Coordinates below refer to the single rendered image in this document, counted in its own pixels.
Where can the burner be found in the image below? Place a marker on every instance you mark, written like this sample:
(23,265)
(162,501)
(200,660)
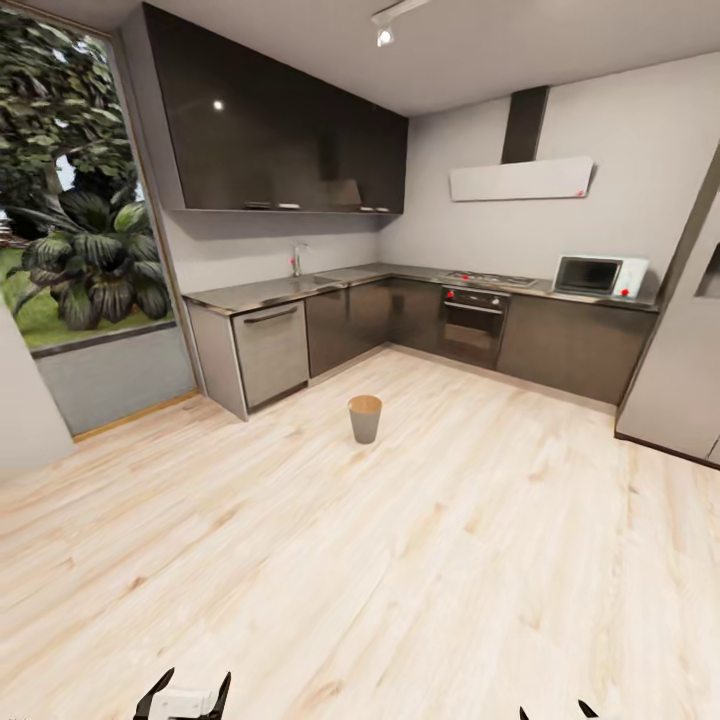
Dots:
(493,278)

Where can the trash can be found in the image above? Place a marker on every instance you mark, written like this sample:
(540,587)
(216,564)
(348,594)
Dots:
(365,411)

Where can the range hood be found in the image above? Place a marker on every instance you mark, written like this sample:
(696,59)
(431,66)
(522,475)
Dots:
(520,175)

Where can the fixed window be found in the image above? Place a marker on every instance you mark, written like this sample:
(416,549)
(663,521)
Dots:
(82,265)

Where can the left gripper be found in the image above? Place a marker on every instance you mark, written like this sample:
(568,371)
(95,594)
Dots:
(144,705)

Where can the cabinet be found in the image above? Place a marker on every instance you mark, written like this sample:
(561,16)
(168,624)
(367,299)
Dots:
(366,152)
(227,128)

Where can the microwave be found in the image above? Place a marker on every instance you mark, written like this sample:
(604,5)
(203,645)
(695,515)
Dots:
(596,273)

